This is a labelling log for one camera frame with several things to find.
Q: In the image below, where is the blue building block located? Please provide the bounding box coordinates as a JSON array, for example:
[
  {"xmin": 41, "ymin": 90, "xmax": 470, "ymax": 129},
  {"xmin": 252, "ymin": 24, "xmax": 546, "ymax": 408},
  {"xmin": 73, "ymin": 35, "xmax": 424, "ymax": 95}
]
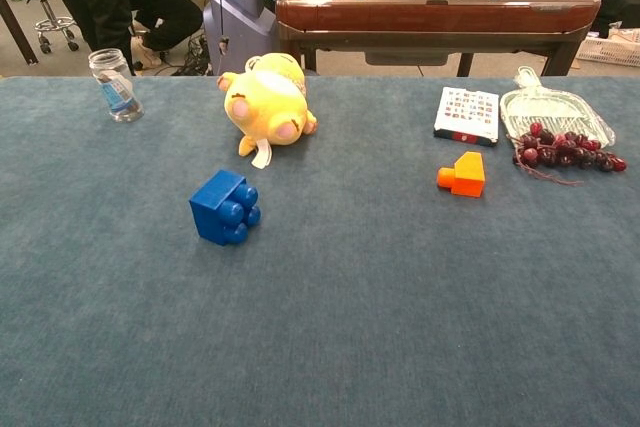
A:
[{"xmin": 188, "ymin": 169, "xmax": 262, "ymax": 247}]

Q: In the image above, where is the orange and blue toy block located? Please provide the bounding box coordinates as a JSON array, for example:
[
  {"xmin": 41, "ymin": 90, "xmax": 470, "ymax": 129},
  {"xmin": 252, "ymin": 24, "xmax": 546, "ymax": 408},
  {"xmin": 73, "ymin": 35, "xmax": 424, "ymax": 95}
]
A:
[{"xmin": 436, "ymin": 150, "xmax": 487, "ymax": 199}]

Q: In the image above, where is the yellow plush toy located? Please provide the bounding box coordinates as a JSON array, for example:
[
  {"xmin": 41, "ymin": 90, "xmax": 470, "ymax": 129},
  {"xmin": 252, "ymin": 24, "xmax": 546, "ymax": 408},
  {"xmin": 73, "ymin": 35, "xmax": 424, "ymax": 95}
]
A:
[{"xmin": 216, "ymin": 52, "xmax": 319, "ymax": 171}]

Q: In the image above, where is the white mahjong print box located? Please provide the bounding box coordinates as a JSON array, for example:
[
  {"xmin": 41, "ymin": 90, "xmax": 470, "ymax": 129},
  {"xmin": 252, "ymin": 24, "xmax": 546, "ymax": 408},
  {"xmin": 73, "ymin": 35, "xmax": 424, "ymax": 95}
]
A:
[{"xmin": 432, "ymin": 86, "xmax": 501, "ymax": 148}]

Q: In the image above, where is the brown mahjong table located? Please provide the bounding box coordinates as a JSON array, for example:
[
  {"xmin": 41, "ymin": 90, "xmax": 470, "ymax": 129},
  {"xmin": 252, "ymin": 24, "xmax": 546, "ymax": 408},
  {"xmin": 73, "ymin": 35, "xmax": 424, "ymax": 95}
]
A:
[{"xmin": 274, "ymin": 0, "xmax": 602, "ymax": 78}]

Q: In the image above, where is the blue table cloth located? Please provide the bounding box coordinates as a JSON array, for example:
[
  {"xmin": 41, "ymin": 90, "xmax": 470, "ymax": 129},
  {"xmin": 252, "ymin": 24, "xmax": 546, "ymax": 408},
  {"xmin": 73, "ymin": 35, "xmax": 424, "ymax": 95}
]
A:
[{"xmin": 0, "ymin": 75, "xmax": 640, "ymax": 427}]

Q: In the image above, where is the clear jar with label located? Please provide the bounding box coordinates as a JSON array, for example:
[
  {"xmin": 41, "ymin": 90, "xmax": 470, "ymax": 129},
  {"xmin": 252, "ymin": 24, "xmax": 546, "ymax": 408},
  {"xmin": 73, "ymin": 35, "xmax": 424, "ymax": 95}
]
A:
[{"xmin": 87, "ymin": 48, "xmax": 145, "ymax": 124}]

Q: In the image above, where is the green dustpan in plastic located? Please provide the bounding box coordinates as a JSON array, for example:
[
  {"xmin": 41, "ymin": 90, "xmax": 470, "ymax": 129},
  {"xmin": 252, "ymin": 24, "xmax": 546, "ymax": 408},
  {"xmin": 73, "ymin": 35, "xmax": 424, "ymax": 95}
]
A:
[{"xmin": 499, "ymin": 65, "xmax": 617, "ymax": 150}]

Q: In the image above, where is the dark red grape bunch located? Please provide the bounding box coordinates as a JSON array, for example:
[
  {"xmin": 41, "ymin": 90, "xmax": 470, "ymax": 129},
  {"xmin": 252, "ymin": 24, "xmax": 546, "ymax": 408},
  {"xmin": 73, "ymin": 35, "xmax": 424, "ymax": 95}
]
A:
[{"xmin": 505, "ymin": 121, "xmax": 628, "ymax": 186}]

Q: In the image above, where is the chrome rolling stool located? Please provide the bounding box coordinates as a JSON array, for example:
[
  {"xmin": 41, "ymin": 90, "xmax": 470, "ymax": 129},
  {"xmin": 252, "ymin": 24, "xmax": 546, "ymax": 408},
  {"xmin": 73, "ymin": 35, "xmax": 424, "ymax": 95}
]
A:
[{"xmin": 9, "ymin": 0, "xmax": 81, "ymax": 55}]

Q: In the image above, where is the white plastic basket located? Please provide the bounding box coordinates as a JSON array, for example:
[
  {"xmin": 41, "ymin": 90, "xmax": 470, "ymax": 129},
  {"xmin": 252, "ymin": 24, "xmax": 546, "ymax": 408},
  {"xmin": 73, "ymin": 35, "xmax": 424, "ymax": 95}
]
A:
[{"xmin": 574, "ymin": 31, "xmax": 640, "ymax": 68}]

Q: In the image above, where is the dark table leg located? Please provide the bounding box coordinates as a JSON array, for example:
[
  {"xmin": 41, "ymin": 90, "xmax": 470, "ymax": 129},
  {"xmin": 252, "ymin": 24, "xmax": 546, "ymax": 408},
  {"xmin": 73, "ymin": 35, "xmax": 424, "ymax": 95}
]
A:
[{"xmin": 0, "ymin": 0, "xmax": 40, "ymax": 67}]

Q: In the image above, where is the black bag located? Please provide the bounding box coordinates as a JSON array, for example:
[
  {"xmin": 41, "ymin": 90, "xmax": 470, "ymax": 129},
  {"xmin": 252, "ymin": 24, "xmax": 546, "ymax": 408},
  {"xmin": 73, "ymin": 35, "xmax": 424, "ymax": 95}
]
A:
[{"xmin": 592, "ymin": 0, "xmax": 640, "ymax": 39}]

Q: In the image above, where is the hanging cable with connector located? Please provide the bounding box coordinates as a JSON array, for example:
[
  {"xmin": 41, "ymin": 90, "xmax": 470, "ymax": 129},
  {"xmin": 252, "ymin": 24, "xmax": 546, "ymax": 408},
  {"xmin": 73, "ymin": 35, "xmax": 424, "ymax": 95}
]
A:
[{"xmin": 213, "ymin": 0, "xmax": 231, "ymax": 76}]

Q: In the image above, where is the black floor cable bundle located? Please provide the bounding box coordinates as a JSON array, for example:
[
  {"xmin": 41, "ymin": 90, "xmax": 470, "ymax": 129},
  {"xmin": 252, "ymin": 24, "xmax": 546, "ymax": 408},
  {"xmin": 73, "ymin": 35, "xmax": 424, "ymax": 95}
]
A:
[{"xmin": 172, "ymin": 34, "xmax": 217, "ymax": 77}]

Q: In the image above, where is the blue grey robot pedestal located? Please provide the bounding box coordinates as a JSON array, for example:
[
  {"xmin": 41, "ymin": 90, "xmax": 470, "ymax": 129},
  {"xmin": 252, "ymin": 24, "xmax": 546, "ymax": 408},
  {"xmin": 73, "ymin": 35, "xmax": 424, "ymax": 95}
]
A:
[{"xmin": 202, "ymin": 0, "xmax": 281, "ymax": 76}]

